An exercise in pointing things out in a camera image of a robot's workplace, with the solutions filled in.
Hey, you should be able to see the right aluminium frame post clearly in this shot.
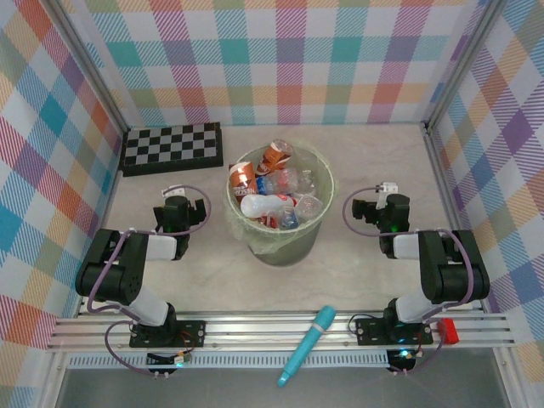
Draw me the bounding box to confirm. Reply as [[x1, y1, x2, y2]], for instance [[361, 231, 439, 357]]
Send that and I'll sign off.
[[420, 0, 509, 128]]

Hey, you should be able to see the black framed checkerboard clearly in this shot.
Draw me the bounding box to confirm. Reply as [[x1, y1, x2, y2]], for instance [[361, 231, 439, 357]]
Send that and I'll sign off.
[[121, 122, 225, 179]]

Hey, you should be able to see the right black controller board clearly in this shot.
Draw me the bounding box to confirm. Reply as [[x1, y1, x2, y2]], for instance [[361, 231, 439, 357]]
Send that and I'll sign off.
[[386, 348, 420, 371]]

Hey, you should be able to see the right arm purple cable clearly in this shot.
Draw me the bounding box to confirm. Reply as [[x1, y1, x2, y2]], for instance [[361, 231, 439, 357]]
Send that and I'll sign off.
[[342, 186, 477, 324]]

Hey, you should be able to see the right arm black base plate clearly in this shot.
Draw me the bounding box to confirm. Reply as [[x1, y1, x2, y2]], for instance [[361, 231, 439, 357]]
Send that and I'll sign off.
[[354, 317, 434, 346]]

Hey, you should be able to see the slotted cable duct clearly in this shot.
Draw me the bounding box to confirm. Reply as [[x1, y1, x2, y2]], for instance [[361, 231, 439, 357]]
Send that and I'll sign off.
[[67, 354, 392, 370]]

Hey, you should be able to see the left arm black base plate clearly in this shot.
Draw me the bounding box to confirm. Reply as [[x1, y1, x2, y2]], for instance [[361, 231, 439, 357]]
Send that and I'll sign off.
[[128, 319, 207, 349]]

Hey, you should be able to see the translucent green bin liner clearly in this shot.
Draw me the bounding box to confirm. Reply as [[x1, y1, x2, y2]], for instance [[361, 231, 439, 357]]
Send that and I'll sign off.
[[224, 139, 339, 256]]

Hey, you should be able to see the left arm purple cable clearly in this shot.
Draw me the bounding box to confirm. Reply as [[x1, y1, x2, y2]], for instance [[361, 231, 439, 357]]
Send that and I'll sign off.
[[87, 185, 213, 318]]

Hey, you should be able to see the aluminium frame post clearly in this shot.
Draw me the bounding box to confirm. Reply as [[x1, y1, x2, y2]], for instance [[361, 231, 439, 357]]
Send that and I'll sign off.
[[420, 0, 509, 128], [42, 0, 131, 137]]

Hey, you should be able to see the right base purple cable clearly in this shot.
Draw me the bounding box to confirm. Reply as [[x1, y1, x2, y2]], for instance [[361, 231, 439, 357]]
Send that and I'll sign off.
[[393, 331, 447, 377]]

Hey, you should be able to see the frosted bottle red-white label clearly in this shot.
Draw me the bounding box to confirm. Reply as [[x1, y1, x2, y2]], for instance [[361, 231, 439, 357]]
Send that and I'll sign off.
[[240, 193, 297, 218]]

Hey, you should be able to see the left aluminium frame post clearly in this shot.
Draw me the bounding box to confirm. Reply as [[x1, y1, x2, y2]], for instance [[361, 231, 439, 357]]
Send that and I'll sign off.
[[42, 0, 131, 137]]

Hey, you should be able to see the aluminium side rail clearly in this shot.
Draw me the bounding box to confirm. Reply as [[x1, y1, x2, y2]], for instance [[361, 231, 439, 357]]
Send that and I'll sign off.
[[420, 122, 462, 233]]

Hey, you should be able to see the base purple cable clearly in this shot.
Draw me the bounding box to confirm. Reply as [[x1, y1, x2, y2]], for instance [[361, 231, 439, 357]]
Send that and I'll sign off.
[[393, 331, 447, 377], [104, 317, 179, 377]]

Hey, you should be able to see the aluminium mounting rail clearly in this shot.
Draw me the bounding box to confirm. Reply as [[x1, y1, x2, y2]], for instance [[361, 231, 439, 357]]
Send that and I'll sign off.
[[46, 312, 515, 352]]

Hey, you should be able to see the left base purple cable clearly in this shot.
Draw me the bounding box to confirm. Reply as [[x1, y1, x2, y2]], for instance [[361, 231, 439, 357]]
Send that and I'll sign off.
[[104, 317, 179, 377]]

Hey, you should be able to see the left black controller board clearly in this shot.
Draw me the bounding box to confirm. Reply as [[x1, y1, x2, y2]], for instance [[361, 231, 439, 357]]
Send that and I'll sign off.
[[146, 351, 192, 369]]

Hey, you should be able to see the grey mesh bin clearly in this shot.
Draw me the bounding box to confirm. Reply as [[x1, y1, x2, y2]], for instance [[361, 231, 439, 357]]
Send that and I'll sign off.
[[224, 139, 337, 268]]

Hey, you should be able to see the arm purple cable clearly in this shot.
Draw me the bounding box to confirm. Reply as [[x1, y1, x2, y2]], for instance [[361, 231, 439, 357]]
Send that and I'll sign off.
[[87, 185, 213, 318], [342, 186, 477, 324]]

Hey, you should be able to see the black controller board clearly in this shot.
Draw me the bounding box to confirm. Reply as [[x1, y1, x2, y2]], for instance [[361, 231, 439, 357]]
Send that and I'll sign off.
[[386, 348, 420, 371], [146, 351, 192, 369]]

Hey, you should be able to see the red block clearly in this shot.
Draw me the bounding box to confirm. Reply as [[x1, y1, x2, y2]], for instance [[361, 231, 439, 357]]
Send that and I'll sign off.
[[437, 318, 461, 344]]

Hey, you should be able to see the teal marker pen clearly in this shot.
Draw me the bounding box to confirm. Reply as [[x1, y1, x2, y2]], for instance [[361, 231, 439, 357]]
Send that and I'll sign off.
[[276, 304, 337, 388]]

